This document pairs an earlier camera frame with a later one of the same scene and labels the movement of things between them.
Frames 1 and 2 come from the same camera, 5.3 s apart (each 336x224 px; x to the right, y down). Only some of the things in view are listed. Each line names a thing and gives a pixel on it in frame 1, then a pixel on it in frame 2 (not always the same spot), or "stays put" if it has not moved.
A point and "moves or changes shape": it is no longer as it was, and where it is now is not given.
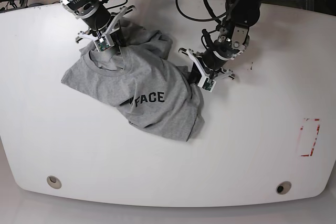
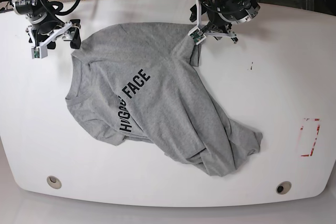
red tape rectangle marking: [309, 133] stays put
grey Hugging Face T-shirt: [156, 96] moves or changes shape
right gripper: [221, 51] → [228, 9]
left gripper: [97, 17] → [42, 23]
